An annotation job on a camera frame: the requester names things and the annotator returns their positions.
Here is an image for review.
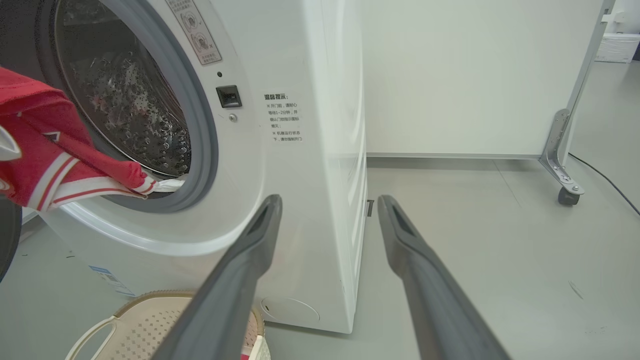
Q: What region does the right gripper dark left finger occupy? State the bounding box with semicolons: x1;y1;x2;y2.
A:
150;193;284;360

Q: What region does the metal leg bracket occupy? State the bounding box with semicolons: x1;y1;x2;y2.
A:
538;0;617;197

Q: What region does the blue energy label sticker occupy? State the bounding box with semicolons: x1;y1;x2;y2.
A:
88;264;136;299

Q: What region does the black floor cable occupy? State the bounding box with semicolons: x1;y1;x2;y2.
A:
568;152;640;217

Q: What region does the black door latch slot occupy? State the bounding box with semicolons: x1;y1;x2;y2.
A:
215;84;244;110

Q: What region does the white partition panel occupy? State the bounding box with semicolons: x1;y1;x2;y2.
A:
361;0;606;161

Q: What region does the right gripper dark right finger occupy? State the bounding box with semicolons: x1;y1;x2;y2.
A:
377;194;511;360

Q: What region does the cream perforated basket brown rim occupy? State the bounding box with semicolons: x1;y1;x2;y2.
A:
64;289;271;360

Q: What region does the white box in background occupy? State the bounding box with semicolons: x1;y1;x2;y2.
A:
594;32;640;64

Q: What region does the black-rimmed glass washer door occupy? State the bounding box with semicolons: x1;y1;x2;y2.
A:
0;194;24;284

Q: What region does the pictogram warning sticker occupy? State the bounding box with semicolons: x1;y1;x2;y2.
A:
165;0;224;66

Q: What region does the black text notice sticker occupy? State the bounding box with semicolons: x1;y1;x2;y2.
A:
262;91;305;146

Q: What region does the stainless steel washing machine drum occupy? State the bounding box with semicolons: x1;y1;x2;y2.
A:
54;0;194;179

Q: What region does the white front-load washing machine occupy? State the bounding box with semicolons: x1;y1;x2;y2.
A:
0;0;369;335

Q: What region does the black caster wheel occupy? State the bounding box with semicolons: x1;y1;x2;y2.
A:
557;187;581;207

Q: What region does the red garment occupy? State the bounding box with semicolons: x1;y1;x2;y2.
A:
0;66;187;212

